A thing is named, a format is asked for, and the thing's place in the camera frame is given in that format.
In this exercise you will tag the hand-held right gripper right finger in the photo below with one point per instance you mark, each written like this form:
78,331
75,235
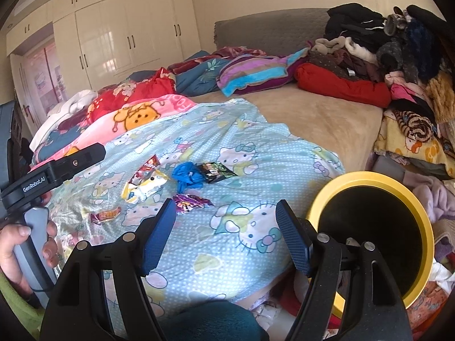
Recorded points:
295,238

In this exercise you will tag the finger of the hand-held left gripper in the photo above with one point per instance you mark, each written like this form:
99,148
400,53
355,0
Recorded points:
76,161

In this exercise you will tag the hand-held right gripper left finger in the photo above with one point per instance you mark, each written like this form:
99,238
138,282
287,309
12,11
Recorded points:
160,234

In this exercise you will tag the purple candy wrapper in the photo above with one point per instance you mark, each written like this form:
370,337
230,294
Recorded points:
190,202

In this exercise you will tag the yellow white snack bag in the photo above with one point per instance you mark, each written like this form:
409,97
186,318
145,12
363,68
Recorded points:
142,191

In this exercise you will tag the orange candy wrapper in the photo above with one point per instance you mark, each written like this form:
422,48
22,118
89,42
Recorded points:
106,216

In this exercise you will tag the red snack packet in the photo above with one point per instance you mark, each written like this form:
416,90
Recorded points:
145,172

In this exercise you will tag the blue rubber glove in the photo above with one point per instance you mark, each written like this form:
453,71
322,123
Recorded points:
186,176

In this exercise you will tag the yellow rimmed black bin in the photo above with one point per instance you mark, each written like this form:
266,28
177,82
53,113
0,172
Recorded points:
373,213

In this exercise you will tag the black snack wrapper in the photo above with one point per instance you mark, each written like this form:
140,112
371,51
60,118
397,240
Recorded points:
215,172

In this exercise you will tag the person's left forearm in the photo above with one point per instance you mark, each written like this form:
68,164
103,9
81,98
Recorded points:
17,312

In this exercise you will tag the person's left hand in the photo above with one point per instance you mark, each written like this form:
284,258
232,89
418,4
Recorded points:
10,255

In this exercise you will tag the dark blue printed blanket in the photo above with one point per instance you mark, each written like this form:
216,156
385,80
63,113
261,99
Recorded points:
53,142

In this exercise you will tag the pink cartoon bear blanket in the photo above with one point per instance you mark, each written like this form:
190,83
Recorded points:
142,113

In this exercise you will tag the white pink printed cloth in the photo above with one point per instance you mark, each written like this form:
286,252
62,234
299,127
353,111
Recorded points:
266,314

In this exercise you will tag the pink printed door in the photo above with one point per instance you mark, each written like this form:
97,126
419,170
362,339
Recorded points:
46,78

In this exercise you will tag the red floral quilt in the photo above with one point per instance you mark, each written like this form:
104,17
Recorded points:
142,88

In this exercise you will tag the person's teal pants leg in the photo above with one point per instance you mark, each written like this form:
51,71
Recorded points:
213,323

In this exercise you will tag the light blue cat quilt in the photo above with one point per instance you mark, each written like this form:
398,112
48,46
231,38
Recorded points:
231,142

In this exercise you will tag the beige bed mattress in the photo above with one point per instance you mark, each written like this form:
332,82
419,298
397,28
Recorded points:
320,124

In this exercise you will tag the lilac cloth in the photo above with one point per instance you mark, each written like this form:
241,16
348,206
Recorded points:
433,195

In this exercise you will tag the white wardrobe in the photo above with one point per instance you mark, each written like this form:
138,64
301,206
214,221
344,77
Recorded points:
135,25

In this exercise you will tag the blue floral quilt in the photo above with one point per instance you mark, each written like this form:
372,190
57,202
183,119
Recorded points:
199,74

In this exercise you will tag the yellow cartoon blanket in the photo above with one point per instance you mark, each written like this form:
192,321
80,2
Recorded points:
426,152

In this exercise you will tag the red cloth roll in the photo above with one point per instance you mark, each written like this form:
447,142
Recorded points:
341,87

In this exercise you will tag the purple striped pillow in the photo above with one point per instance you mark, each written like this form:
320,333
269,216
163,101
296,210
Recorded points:
256,71

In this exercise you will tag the maroon floral blanket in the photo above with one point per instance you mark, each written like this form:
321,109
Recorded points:
227,51

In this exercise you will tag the grey headboard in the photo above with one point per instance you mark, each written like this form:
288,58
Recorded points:
266,32

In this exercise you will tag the pile of clothes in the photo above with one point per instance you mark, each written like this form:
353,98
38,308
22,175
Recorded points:
391,49

